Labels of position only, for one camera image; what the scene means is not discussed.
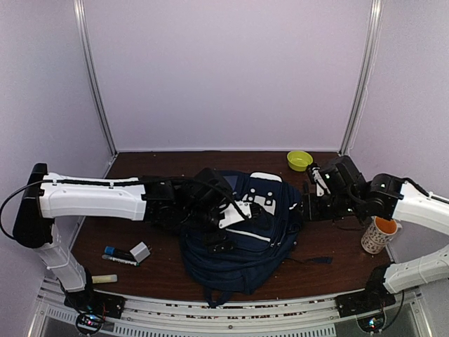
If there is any aluminium frame post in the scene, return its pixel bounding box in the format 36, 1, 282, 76
73, 0, 118, 162
338, 0, 384, 155

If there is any patterned mug orange inside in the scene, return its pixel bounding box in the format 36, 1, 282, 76
361, 216, 403, 255

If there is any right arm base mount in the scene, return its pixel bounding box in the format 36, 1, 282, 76
335, 264, 396, 318

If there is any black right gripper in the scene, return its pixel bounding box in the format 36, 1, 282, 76
295, 192, 361, 222

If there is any white power adapter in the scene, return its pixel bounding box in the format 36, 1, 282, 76
130, 242, 151, 263

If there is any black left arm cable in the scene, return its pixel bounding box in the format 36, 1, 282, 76
0, 178, 253, 243

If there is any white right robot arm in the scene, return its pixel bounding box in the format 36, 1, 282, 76
302, 155, 448, 310

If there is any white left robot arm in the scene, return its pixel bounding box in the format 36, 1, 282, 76
12, 163, 234, 312

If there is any right aluminium frame post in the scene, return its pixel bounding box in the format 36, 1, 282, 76
338, 0, 384, 155

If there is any front aluminium rail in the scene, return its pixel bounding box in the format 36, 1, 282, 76
31, 277, 432, 337

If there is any blue cap black marker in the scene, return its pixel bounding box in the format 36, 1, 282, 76
104, 246, 134, 260

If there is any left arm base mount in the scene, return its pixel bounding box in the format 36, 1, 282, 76
60, 282, 126, 319

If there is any pale yellow eraser stick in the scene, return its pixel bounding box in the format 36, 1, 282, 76
92, 275, 118, 284

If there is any lime green bowl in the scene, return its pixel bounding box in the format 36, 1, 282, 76
287, 151, 313, 172

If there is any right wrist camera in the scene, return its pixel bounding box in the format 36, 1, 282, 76
306, 162, 330, 197

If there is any navy blue student backpack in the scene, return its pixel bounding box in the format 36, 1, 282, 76
179, 170, 334, 310

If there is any white marker pen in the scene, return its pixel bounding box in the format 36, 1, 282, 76
102, 254, 140, 267

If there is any left aluminium frame post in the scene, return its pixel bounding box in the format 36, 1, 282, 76
73, 0, 118, 162

